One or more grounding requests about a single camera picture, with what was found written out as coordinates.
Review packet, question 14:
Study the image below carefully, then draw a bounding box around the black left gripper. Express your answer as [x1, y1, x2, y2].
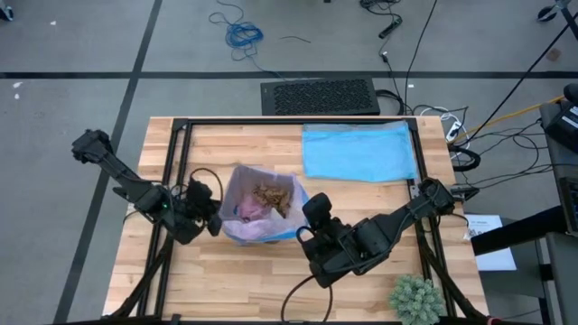
[180, 178, 224, 238]

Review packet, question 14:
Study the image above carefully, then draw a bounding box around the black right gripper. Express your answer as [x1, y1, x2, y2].
[295, 192, 344, 255]

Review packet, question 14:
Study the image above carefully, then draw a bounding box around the brown paper ball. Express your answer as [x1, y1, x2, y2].
[270, 200, 293, 219]
[251, 182, 290, 205]

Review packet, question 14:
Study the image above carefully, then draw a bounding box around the pink and blue bag pile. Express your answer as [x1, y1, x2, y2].
[235, 198, 266, 225]

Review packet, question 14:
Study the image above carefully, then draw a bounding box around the pink drawstring trash bag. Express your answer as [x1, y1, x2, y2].
[218, 164, 312, 246]

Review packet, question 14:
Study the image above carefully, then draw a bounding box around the light blue trash bag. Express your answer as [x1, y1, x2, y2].
[301, 120, 419, 183]

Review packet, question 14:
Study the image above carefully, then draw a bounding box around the black perforated computer case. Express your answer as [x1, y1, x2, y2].
[260, 76, 382, 117]

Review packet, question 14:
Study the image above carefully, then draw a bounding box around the green artificial plant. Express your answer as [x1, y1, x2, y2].
[387, 274, 446, 325]

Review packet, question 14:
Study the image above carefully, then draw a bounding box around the white power strip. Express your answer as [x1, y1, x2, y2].
[444, 119, 464, 144]

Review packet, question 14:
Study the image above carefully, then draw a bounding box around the white paper sheet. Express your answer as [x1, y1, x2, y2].
[462, 214, 518, 273]

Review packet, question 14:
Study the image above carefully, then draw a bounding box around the black power strip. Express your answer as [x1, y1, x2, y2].
[378, 16, 405, 40]

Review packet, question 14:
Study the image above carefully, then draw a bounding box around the black beam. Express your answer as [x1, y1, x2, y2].
[469, 205, 571, 256]

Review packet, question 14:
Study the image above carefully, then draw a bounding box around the black equipment cart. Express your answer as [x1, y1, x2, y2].
[539, 83, 578, 325]

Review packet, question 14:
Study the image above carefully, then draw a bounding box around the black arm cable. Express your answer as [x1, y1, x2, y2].
[187, 167, 225, 213]
[279, 272, 335, 324]

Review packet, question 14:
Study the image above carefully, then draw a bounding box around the black aluminium rig frame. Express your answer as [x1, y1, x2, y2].
[107, 116, 489, 325]

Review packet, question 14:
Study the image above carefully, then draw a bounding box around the coiled black cable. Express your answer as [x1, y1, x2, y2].
[450, 144, 482, 173]

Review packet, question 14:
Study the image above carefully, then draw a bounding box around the blue cable coil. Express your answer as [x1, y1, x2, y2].
[208, 0, 284, 80]

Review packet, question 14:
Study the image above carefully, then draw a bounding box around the black floor cable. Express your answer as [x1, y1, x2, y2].
[403, 0, 440, 115]

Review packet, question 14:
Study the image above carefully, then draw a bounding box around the yellow cable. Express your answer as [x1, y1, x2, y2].
[454, 94, 566, 142]

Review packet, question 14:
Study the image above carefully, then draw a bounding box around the long black cable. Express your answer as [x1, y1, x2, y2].
[468, 21, 578, 137]

